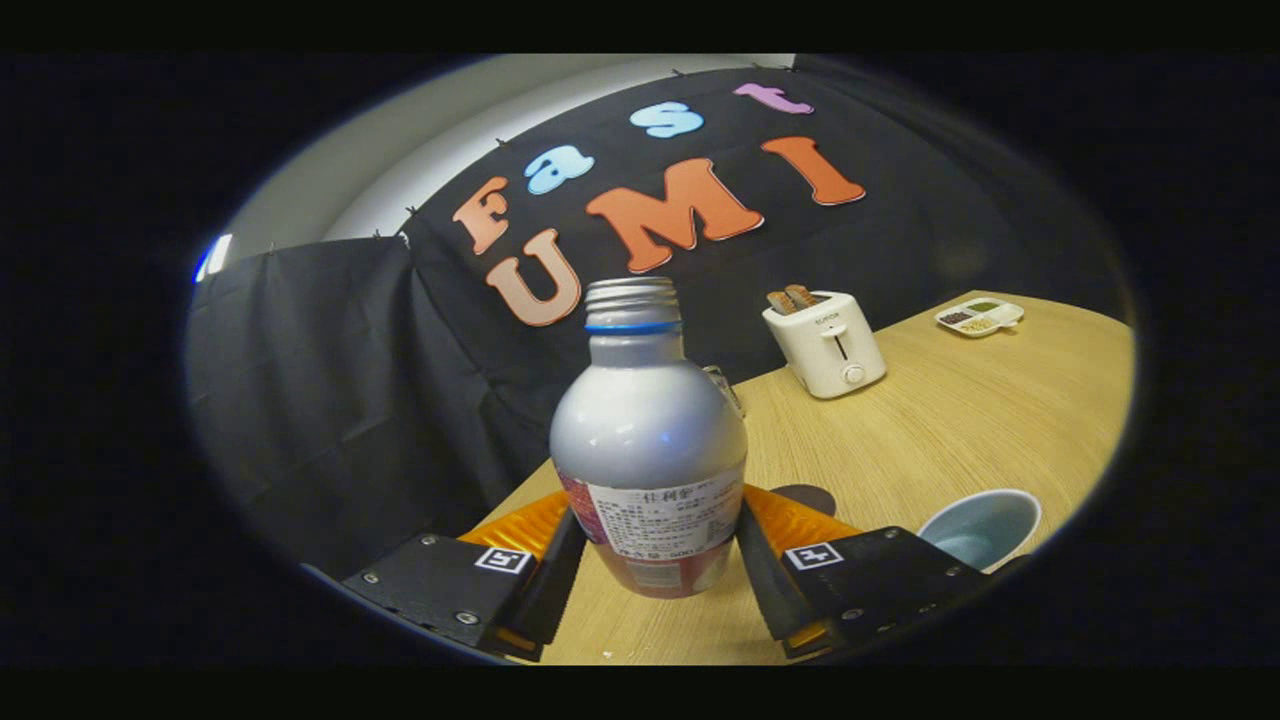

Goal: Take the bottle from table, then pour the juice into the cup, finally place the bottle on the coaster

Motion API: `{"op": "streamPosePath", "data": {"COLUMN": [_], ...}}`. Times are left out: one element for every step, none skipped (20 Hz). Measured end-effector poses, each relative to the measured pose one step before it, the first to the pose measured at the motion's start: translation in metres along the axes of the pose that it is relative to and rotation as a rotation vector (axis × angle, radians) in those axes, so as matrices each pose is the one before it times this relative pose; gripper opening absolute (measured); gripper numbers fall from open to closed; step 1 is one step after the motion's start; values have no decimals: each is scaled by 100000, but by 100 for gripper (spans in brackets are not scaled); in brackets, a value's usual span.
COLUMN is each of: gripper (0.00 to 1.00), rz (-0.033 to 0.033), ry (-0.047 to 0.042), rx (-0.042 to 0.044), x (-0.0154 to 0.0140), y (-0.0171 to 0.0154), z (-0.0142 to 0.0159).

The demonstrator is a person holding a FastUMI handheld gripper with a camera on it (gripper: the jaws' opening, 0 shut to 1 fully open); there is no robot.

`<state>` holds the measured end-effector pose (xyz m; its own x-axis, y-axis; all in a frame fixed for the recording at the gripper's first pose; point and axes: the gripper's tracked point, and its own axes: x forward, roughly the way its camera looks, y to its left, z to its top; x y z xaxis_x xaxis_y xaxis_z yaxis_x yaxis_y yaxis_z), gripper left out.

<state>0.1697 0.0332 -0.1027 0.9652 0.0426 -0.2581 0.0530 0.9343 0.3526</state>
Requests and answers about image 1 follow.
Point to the white toaster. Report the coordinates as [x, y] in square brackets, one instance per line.
[830, 350]

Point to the silver bottle with red label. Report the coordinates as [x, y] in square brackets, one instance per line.
[645, 430]

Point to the brown toast slice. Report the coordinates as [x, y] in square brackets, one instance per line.
[802, 295]
[780, 303]

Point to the wooden table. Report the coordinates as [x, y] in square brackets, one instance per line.
[950, 420]

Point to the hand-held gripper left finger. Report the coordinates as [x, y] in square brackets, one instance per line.
[550, 590]

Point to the white cup with blue inside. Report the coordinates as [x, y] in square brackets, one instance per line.
[985, 525]

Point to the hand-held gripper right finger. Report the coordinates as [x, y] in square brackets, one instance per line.
[765, 590]

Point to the dark round coaster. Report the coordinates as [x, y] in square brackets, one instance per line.
[810, 496]

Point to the white divided snack tray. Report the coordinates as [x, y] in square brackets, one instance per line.
[980, 317]

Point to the small striped ceiling light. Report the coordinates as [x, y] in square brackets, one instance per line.
[214, 257]

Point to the black backdrop cloth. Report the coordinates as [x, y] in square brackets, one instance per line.
[320, 400]

